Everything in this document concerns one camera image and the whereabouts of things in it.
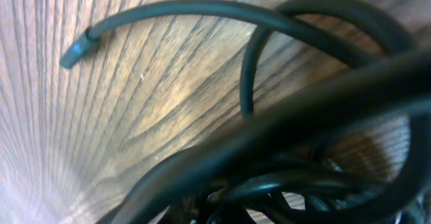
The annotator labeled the black USB cable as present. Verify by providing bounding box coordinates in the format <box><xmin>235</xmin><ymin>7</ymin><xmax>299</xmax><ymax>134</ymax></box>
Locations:
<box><xmin>97</xmin><ymin>0</ymin><xmax>431</xmax><ymax>224</ymax></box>

